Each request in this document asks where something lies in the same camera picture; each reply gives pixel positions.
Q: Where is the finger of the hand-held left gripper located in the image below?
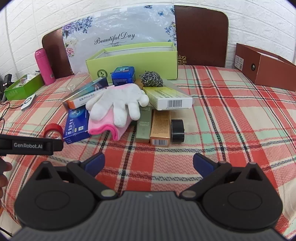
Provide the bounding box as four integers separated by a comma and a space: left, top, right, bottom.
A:
51, 138, 64, 152

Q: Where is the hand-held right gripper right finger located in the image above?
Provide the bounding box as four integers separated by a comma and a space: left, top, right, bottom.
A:
178, 152, 265, 201

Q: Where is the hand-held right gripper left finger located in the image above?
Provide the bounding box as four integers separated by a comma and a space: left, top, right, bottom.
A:
35, 152, 119, 201

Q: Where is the white glove with pink cuff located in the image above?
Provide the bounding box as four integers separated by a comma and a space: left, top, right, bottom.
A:
85, 89, 134, 141
110, 83, 150, 127

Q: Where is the orange and blue medicine box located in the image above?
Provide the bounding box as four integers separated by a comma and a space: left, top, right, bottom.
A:
61, 77, 109, 109

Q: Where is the green cardboard box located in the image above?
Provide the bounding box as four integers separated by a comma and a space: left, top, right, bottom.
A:
85, 42, 178, 80

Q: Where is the person's left hand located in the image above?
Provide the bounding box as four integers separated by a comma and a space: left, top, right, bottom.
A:
0, 157, 13, 200

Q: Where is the red tape roll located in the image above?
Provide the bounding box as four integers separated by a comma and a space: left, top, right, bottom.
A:
44, 123, 65, 142

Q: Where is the black tape roll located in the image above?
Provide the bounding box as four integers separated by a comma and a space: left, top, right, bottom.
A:
170, 119, 185, 143

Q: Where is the white flat device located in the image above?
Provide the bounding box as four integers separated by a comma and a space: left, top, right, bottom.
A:
21, 94, 37, 111

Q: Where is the plaid bed sheet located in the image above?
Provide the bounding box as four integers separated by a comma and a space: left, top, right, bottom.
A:
0, 65, 296, 233

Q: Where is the gold slim box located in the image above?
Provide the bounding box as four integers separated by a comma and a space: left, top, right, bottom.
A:
150, 110, 171, 147

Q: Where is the small green box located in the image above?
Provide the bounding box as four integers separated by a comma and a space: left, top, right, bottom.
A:
4, 73, 45, 101

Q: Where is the olive green slim box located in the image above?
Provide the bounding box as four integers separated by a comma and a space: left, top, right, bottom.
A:
135, 107, 153, 143

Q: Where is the black device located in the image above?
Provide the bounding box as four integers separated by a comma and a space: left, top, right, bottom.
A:
1, 74, 13, 103

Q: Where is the yellow-green barcode box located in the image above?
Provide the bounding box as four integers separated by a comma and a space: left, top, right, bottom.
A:
142, 86, 193, 111

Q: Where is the pink thermos bottle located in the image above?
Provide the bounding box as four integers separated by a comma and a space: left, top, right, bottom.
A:
35, 48, 56, 86

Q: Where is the blue tin box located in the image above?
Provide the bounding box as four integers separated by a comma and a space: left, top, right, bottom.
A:
111, 66, 136, 86

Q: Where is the steel wool scrubber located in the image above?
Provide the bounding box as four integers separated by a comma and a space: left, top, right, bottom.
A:
139, 71, 164, 88

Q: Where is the brown cardboard box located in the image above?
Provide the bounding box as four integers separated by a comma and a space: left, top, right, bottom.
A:
235, 43, 296, 92

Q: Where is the brown wooden headboard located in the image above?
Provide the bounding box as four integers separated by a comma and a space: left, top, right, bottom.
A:
42, 6, 230, 80

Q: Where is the floral bedding package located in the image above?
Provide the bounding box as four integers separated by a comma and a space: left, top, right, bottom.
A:
62, 4, 178, 73

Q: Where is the black cable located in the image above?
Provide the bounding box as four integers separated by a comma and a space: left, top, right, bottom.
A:
0, 98, 15, 127

